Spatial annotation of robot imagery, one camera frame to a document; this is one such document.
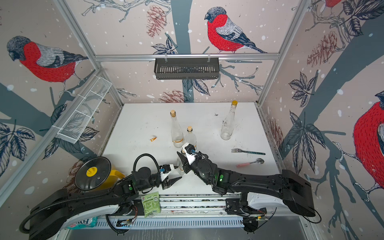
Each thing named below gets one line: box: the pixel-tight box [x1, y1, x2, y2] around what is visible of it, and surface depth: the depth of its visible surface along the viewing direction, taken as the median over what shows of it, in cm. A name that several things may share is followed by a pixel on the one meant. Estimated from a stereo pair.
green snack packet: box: [141, 191, 161, 218], surface depth 75 cm
